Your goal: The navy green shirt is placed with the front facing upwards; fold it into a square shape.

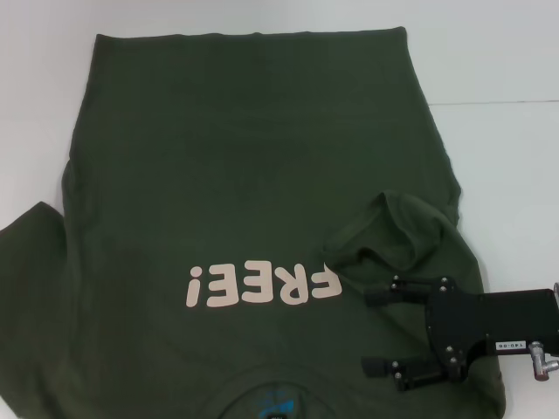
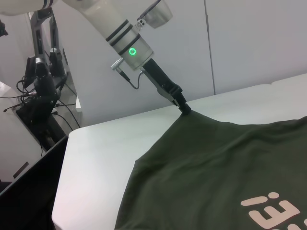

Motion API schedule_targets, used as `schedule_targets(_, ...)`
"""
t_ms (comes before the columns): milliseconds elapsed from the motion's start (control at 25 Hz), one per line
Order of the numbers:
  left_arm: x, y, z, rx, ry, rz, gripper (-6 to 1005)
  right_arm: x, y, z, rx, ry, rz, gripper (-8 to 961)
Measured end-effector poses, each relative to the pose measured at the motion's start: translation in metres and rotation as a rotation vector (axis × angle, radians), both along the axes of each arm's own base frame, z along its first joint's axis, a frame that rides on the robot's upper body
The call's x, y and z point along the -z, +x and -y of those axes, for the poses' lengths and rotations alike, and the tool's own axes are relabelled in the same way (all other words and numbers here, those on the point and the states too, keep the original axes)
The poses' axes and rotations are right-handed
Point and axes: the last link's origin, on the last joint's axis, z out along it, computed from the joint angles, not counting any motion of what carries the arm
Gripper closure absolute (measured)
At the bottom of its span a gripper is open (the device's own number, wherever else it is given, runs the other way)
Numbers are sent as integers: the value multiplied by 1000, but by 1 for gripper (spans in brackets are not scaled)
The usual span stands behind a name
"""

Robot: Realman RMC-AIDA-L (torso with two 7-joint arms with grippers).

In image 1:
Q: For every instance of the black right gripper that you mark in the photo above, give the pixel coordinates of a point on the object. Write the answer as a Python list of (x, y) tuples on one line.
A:
[(458, 318)]

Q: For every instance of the dark green t-shirt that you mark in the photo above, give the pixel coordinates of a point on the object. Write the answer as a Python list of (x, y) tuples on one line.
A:
[(218, 131)]

